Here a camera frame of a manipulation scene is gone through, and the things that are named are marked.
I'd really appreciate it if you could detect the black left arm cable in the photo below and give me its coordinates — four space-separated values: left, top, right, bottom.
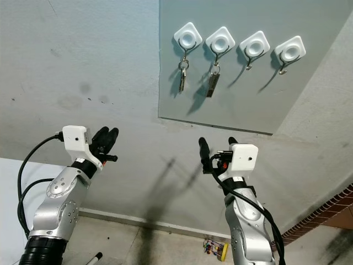
17 131 64 238

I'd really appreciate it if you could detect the silver key bunch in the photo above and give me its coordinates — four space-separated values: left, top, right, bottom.
176 58 190 93

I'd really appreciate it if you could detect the dark key tag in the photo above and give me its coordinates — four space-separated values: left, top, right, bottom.
205 63 222 98

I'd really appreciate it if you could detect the white pole with black tip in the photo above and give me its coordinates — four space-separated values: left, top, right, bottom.
85 252 104 265

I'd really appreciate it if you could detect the small yellow toy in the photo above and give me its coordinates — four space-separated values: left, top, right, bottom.
203 237 229 262

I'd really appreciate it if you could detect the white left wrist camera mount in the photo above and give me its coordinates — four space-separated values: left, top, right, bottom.
62 125 103 166

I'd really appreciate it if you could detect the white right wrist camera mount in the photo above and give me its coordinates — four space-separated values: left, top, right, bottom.
225 144 259 178

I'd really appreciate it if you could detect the white baseboard strip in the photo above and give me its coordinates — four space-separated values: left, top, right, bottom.
80 209 232 243

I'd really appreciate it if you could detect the white table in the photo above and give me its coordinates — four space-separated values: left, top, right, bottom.
0 158 58 265

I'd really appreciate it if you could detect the red brick wall edge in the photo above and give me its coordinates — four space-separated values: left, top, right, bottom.
281 184 353 246

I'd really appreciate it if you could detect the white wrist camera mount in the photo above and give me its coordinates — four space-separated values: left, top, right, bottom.
62 125 103 166
225 144 259 178

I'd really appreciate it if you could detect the white square wall hook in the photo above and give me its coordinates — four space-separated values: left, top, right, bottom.
205 26 237 66
274 35 307 75
173 22 204 59
239 30 271 71

